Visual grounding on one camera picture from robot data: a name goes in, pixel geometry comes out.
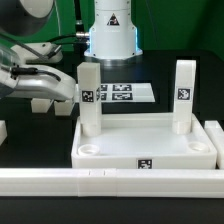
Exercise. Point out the white front fence bar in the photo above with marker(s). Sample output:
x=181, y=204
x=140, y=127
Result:
x=111, y=182

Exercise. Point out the white fence block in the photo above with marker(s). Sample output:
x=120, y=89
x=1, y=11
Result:
x=3, y=131
x=216, y=135

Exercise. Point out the white right fence block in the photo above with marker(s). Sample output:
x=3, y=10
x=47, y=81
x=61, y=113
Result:
x=216, y=135

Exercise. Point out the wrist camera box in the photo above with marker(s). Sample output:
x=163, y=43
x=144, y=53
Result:
x=51, y=52

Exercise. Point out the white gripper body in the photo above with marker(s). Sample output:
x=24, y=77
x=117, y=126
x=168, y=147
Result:
x=22, y=76

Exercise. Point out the white desk top tray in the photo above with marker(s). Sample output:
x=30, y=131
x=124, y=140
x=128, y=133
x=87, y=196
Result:
x=143, y=141

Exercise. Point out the fiducial marker sheet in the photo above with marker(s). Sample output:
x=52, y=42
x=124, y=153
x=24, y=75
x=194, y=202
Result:
x=127, y=92

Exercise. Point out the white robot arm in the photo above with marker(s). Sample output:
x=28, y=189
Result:
x=112, y=37

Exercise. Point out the white left fence block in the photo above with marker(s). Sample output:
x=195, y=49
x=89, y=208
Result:
x=3, y=131

